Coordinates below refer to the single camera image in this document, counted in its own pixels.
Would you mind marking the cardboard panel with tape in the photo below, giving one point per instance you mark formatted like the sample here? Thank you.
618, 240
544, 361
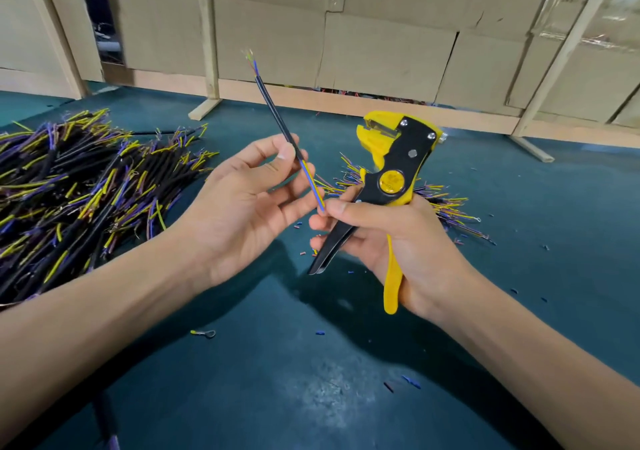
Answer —
600, 65

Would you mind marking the plain wooden post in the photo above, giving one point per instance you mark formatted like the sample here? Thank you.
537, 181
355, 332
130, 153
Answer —
55, 35

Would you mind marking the person's right forearm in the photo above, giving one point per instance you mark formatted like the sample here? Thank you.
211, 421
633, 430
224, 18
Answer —
540, 364

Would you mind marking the long wooden base rail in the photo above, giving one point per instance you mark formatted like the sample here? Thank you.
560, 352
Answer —
310, 99

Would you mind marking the person's left middle finger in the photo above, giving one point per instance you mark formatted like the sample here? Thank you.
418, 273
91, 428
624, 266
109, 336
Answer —
300, 207

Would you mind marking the person's left forearm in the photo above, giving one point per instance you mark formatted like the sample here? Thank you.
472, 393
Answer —
100, 324

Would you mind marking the scattered insulation scraps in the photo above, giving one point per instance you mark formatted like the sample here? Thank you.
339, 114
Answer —
411, 381

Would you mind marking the person's right thumb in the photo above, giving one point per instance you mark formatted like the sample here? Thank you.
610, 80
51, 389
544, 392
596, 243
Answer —
365, 215

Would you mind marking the large cardboard sheet panel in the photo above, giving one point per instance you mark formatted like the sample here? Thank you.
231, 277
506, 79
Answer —
380, 30

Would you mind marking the person's right hand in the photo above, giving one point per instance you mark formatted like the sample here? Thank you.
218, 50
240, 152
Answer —
425, 250

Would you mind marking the narrow cardboard panel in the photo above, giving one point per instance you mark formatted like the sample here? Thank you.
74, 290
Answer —
75, 20

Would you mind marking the person's left hand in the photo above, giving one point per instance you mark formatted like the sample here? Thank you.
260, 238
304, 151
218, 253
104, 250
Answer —
235, 215

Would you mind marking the person's left thumb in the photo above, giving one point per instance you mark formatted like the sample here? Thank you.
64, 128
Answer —
260, 154

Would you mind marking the wooden post with foot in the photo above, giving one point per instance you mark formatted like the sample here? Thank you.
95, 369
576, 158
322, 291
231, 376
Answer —
208, 35
560, 60

